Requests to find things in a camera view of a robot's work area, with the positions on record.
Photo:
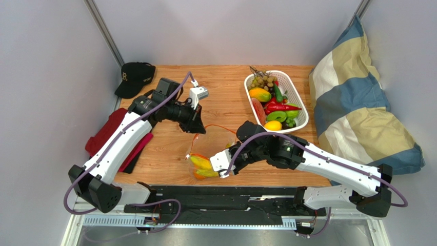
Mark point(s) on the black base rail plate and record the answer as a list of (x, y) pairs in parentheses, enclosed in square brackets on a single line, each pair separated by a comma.
[(221, 205)]

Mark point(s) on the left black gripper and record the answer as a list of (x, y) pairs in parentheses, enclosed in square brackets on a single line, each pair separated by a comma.
[(194, 124)]

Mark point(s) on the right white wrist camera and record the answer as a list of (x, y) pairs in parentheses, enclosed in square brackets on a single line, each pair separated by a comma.
[(220, 163)]

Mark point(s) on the green cucumber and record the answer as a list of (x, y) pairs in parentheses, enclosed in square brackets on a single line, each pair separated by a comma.
[(278, 94)]

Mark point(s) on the dark red folded cloth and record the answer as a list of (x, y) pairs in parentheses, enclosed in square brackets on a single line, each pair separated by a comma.
[(96, 142)]

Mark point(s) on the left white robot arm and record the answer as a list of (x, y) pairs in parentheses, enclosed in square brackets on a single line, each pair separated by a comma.
[(94, 180)]

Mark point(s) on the yellow banana bunch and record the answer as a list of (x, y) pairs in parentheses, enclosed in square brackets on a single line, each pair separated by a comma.
[(202, 166)]

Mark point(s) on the pink folded cloth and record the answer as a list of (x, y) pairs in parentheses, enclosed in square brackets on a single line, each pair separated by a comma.
[(138, 148)]

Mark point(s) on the orange persimmon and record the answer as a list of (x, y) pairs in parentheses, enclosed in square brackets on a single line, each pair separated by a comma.
[(198, 176)]

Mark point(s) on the blue yellow checked pillow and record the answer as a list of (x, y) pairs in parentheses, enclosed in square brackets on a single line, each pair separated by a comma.
[(351, 112)]

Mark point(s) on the yellow lemon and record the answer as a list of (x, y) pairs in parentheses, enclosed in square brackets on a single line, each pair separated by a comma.
[(273, 125)]

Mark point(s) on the silver aluminium frame rail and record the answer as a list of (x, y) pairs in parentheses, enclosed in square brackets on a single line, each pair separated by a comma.
[(100, 22)]

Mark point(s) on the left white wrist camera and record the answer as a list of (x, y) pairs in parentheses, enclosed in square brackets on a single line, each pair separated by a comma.
[(197, 93)]

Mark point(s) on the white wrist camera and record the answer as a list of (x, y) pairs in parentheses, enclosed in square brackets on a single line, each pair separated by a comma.
[(197, 93), (220, 163)]

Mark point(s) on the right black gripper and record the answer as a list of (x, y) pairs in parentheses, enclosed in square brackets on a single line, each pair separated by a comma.
[(237, 160)]

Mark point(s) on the white perforated plastic basket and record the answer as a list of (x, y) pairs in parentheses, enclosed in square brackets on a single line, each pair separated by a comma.
[(290, 95)]

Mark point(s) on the black folded cloth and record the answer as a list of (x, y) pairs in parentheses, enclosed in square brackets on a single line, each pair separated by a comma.
[(130, 167)]

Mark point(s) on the watermelon slice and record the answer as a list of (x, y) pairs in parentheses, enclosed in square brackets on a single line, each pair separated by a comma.
[(259, 110)]

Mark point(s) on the long red chili pepper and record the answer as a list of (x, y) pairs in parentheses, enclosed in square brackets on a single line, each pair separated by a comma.
[(269, 108)]

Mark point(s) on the clear orange zip top bag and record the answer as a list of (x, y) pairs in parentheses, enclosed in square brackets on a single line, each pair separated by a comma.
[(216, 139)]

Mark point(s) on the black baseball cap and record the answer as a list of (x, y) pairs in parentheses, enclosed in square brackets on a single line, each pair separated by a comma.
[(135, 75)]

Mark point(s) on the brown longan bunch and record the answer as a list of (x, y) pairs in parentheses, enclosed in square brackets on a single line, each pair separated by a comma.
[(263, 79)]

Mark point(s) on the dark purple mangosteen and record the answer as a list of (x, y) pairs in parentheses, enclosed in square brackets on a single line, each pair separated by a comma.
[(289, 123)]

